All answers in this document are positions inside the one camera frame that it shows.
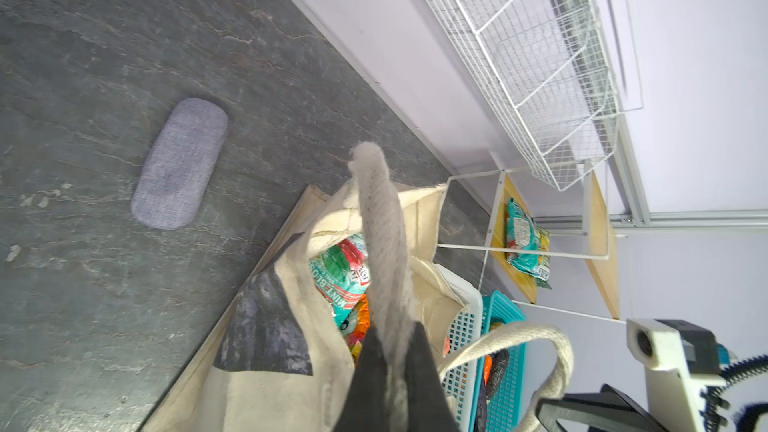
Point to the teal red snack bag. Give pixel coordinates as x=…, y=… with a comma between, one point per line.
x=342, y=276

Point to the wooden two-tier shelf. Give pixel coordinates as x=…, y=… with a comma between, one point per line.
x=590, y=238

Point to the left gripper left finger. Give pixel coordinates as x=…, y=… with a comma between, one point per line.
x=364, y=409

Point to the dark green cucumber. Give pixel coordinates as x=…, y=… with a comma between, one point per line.
x=495, y=370

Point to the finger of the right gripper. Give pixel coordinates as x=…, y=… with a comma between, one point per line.
x=607, y=410

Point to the orange snack bag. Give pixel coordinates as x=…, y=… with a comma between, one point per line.
x=355, y=327

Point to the cream canvas grocery bag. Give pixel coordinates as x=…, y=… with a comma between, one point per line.
x=277, y=361

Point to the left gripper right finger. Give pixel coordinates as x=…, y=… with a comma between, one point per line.
x=428, y=408

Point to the teal plastic vegetable basket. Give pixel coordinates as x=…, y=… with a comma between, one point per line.
x=504, y=411

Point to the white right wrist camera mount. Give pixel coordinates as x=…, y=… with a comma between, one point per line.
x=682, y=363

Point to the grey cloth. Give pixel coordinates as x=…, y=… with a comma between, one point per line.
x=179, y=166

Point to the teal white snack bag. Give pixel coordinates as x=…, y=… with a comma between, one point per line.
x=522, y=233

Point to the long white wire basket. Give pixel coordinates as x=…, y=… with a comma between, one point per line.
x=547, y=74

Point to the white plastic fruit basket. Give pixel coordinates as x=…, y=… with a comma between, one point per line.
x=459, y=381

